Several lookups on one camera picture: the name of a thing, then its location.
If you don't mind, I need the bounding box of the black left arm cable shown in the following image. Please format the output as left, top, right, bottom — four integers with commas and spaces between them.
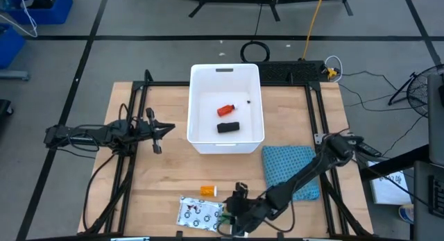
82, 152, 117, 233

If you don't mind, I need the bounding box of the white wire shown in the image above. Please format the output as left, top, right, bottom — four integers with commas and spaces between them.
0, 0, 38, 39

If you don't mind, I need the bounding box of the black bandage roll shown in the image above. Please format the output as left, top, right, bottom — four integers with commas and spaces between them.
216, 121, 241, 134

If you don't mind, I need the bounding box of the black chair caster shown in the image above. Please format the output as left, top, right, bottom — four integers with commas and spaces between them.
0, 99, 14, 117

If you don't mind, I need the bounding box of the grey cabinet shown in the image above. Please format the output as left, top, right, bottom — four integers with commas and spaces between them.
426, 73, 444, 165

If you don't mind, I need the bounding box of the red-orange small bottle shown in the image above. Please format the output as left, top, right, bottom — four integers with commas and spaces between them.
216, 103, 237, 118

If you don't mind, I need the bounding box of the black standing fan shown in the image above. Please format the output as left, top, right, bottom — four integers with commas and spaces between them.
387, 63, 444, 119

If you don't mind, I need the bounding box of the white printed plastic pouch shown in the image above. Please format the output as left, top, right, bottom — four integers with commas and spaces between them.
176, 195, 225, 233

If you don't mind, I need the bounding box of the black floor cable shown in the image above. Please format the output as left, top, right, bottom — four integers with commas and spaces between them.
338, 70, 429, 155

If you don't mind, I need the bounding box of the blue plastic bin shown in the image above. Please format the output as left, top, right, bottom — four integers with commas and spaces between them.
6, 0, 74, 26
0, 23, 26, 70

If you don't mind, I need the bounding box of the blue patterned cloth pack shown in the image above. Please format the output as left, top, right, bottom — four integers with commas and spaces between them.
261, 145, 321, 202

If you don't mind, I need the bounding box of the person's shoe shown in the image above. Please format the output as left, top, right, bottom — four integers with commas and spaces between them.
398, 203, 416, 225

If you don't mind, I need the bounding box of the grey flat plate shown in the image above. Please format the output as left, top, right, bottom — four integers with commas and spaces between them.
0, 69, 31, 81

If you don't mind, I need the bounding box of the black coiled cable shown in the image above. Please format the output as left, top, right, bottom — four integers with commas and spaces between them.
239, 4, 271, 64

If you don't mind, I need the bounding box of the orange pill bottle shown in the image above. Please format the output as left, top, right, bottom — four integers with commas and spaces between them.
200, 185, 219, 197

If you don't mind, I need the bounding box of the white perforated plastic basket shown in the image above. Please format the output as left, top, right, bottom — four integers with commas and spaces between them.
186, 63, 266, 155

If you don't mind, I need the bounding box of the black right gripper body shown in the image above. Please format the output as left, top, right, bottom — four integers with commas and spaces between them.
234, 182, 270, 237

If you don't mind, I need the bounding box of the white cable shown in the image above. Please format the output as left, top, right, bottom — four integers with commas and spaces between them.
324, 55, 344, 83

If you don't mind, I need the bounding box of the yellow cable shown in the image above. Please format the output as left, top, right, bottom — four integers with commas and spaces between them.
300, 0, 327, 60

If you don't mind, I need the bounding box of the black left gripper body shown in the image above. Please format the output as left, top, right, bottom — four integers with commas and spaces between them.
133, 108, 163, 155

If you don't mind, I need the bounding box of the black keyboard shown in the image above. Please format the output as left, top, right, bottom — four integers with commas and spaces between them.
428, 174, 444, 217

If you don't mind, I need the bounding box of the black desk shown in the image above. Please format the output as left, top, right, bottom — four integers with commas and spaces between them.
360, 143, 444, 241

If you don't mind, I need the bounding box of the white paper booklet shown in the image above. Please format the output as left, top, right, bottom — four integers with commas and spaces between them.
366, 160, 413, 206

